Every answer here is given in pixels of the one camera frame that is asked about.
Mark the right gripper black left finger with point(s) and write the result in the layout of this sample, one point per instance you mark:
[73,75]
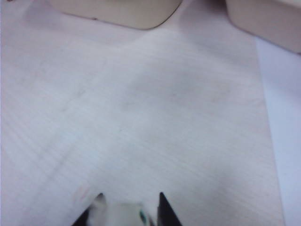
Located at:
[81,220]

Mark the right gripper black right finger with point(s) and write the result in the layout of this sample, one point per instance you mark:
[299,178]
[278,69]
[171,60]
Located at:
[167,212]

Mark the white round doll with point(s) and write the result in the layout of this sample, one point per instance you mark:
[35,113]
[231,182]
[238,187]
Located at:
[122,214]

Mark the beige paper box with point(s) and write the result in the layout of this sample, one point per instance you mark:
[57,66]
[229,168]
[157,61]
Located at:
[117,11]
[270,21]

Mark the white paper sheet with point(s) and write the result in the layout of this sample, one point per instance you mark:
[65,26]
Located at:
[282,117]

